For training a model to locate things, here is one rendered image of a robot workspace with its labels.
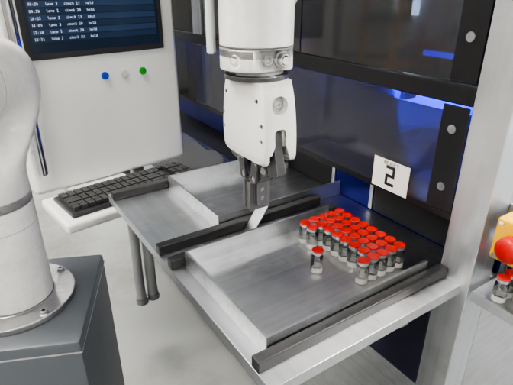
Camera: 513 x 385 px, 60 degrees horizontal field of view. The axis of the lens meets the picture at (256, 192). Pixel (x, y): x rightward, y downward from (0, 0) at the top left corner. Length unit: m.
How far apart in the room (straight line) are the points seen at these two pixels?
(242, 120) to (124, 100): 0.93
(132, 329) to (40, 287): 1.28
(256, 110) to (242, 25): 0.09
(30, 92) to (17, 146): 0.08
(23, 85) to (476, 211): 0.72
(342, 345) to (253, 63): 0.41
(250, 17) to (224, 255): 0.50
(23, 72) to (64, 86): 0.61
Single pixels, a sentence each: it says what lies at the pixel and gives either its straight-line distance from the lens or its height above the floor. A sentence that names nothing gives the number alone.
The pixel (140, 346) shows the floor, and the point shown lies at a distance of 2.00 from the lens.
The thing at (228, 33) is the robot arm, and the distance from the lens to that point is 0.50.
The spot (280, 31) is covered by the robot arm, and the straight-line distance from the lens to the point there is 0.50.
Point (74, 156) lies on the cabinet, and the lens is 1.41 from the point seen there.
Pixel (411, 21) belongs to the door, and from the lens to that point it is 0.84.
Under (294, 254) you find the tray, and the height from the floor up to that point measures 0.88.
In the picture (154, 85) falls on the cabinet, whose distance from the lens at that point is 1.48.
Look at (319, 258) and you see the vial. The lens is 0.80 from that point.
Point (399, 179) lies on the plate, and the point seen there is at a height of 1.02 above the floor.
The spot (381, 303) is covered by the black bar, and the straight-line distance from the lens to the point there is 0.75.
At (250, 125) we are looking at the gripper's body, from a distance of 0.52.
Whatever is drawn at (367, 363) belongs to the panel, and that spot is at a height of 0.55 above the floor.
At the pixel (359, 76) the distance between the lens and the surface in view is 0.90.
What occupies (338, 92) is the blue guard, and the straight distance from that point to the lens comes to 0.95.
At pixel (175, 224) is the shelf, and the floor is 0.88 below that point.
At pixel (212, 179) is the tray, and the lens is 1.19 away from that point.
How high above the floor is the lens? 1.35
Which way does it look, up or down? 25 degrees down
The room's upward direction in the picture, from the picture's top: straight up
